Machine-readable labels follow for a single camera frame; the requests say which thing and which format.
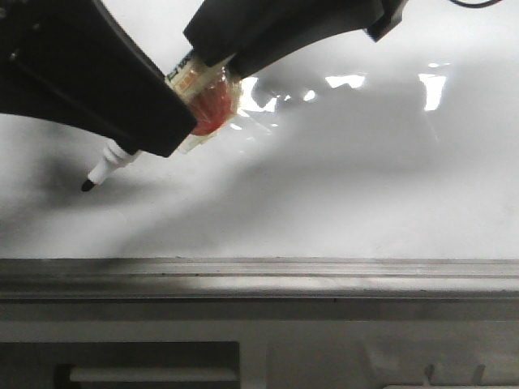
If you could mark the white whiteboard surface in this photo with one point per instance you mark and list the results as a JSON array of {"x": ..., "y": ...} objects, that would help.
[{"x": 402, "y": 148}]

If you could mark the black and white whiteboard marker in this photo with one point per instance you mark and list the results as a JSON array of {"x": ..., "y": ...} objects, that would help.
[{"x": 185, "y": 80}]

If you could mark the grey aluminium whiteboard frame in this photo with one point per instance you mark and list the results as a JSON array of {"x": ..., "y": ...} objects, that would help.
[{"x": 257, "y": 278}]

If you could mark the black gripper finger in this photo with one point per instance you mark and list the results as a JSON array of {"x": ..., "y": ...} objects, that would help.
[
  {"x": 251, "y": 35},
  {"x": 70, "y": 62}
]

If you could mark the red magnet taped to marker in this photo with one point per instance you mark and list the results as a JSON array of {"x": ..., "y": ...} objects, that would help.
[{"x": 215, "y": 104}]

